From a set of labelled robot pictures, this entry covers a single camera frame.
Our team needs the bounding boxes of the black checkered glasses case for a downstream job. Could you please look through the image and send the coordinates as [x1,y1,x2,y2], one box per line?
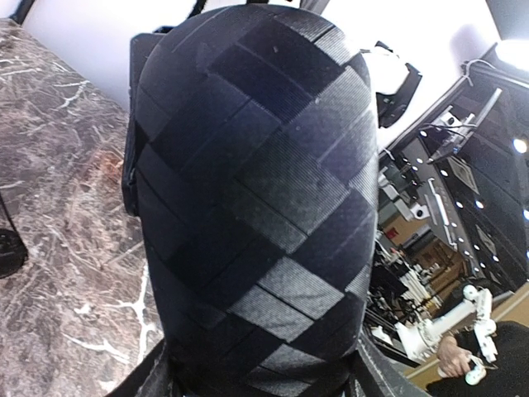
[134,4,380,397]

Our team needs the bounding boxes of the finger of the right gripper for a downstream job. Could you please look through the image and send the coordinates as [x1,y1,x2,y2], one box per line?
[121,32,164,215]

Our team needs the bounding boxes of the background person hand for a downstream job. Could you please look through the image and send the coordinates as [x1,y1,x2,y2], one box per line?
[436,331,479,380]

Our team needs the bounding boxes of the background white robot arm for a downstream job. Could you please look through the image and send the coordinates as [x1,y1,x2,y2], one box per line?
[110,285,498,396]

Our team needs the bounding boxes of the black aviator sunglasses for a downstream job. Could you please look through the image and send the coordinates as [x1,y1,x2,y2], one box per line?
[1,198,28,279]

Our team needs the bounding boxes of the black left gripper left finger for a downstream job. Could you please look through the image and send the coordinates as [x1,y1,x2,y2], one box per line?
[107,342,182,397]

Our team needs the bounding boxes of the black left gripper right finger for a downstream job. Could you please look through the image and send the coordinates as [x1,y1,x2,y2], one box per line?
[346,331,426,397]

